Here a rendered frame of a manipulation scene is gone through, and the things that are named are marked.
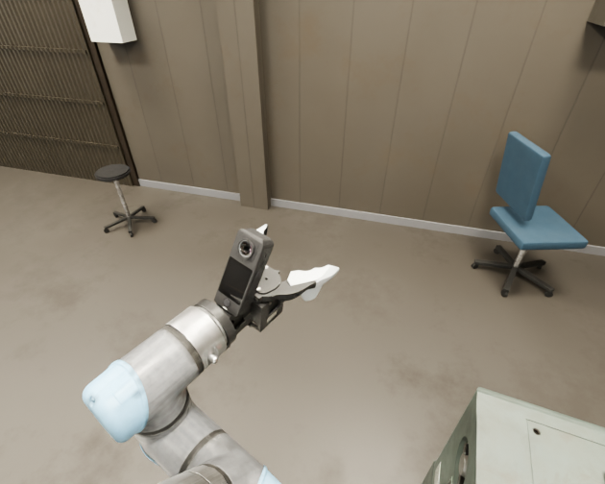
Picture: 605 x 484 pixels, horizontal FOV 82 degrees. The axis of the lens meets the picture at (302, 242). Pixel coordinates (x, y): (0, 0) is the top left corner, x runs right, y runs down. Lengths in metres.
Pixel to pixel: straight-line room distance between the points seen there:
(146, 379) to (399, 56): 2.81
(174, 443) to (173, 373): 0.09
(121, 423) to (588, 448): 0.77
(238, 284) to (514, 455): 0.59
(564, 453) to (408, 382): 1.54
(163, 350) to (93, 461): 1.89
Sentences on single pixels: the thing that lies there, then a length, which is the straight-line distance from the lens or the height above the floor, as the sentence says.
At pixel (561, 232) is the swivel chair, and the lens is 3.00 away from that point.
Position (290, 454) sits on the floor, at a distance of 2.08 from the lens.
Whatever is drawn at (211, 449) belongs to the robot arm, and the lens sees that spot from 0.48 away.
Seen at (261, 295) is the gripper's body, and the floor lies 1.58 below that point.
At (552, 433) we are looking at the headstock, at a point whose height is 1.25.
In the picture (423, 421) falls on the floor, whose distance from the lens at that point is 2.24.
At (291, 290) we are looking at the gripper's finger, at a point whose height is 1.58.
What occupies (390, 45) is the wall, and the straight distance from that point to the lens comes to 2.99.
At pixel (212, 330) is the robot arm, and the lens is 0.46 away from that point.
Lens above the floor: 1.93
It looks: 38 degrees down
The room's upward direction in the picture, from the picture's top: straight up
